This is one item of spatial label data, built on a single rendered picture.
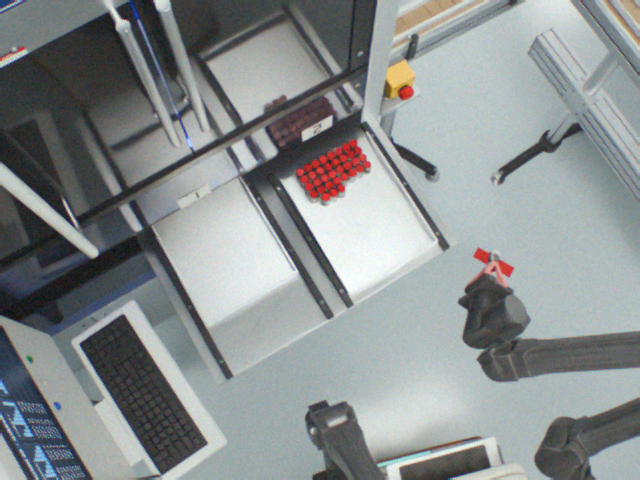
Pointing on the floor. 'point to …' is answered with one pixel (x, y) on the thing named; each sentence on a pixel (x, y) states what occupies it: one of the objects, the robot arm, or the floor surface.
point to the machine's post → (378, 57)
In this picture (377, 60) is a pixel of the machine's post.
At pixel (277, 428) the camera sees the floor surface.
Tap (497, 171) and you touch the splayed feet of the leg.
